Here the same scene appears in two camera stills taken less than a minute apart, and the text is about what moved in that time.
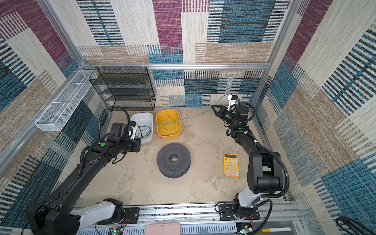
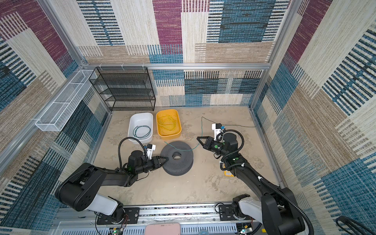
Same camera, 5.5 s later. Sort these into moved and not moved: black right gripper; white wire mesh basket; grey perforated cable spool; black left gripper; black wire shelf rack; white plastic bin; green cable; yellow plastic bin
Moved: black right gripper; green cable; black left gripper; grey perforated cable spool
Not moved: white wire mesh basket; yellow plastic bin; white plastic bin; black wire shelf rack
